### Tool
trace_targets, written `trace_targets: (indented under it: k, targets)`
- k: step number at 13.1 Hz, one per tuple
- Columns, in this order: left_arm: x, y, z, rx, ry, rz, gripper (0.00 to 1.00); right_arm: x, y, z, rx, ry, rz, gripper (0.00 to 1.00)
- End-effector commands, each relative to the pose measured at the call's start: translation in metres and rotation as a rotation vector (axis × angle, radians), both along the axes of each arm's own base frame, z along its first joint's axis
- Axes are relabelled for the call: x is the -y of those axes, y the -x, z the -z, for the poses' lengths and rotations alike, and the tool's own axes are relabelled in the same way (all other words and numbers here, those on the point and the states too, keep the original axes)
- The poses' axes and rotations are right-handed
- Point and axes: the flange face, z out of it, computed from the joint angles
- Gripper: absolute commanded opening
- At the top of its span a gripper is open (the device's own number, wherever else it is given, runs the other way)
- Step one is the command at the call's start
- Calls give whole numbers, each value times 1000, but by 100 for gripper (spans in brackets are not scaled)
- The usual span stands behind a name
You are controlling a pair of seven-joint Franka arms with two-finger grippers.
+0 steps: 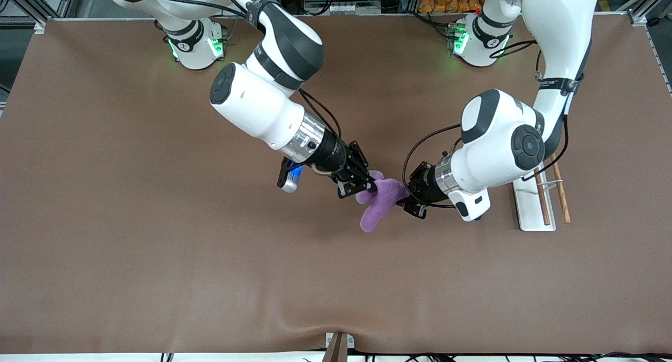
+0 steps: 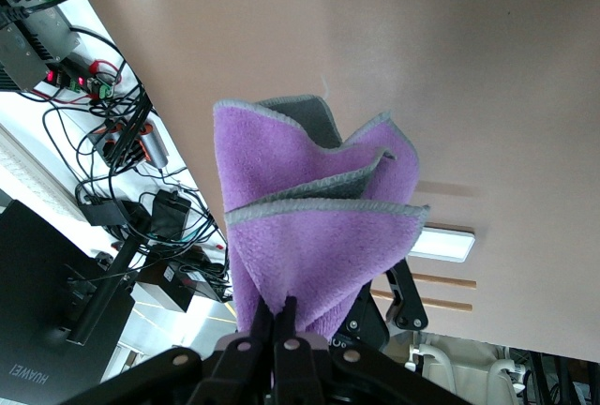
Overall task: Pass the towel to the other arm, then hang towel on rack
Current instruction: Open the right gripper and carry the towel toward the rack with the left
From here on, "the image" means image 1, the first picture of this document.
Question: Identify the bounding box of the purple towel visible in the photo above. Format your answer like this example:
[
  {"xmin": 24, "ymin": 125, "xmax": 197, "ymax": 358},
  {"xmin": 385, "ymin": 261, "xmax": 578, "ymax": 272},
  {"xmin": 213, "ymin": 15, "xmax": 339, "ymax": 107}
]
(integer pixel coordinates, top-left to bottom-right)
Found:
[{"xmin": 355, "ymin": 171, "xmax": 410, "ymax": 233}]

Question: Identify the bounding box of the white rack with wooden rods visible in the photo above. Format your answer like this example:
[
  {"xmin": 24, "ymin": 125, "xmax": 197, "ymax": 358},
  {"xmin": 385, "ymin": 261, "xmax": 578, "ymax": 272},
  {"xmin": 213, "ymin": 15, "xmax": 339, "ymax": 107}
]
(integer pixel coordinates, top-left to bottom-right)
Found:
[{"xmin": 512, "ymin": 152, "xmax": 571, "ymax": 232}]

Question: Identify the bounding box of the brown table cover mat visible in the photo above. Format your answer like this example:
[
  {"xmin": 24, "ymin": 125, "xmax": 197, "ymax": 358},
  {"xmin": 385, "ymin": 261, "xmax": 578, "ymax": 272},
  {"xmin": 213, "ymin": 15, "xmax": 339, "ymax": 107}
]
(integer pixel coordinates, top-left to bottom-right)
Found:
[{"xmin": 0, "ymin": 16, "xmax": 672, "ymax": 355}]

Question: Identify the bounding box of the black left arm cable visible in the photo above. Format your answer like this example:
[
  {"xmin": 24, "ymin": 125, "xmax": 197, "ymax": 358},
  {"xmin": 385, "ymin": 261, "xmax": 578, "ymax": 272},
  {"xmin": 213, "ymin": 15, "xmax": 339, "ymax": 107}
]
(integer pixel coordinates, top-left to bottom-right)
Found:
[{"xmin": 402, "ymin": 39, "xmax": 571, "ymax": 210}]

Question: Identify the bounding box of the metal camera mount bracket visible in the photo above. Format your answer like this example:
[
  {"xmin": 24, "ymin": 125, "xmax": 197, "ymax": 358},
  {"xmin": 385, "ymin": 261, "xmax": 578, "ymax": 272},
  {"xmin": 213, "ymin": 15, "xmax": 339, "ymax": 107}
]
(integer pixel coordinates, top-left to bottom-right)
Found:
[{"xmin": 325, "ymin": 332, "xmax": 355, "ymax": 362}]

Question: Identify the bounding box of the aluminium frame profile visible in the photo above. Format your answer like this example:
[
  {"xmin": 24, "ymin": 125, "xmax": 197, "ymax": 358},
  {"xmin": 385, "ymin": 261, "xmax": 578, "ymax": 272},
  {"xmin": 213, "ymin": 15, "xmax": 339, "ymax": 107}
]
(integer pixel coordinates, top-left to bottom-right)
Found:
[
  {"xmin": 0, "ymin": 0, "xmax": 79, "ymax": 28},
  {"xmin": 619, "ymin": 0, "xmax": 659, "ymax": 27}
]

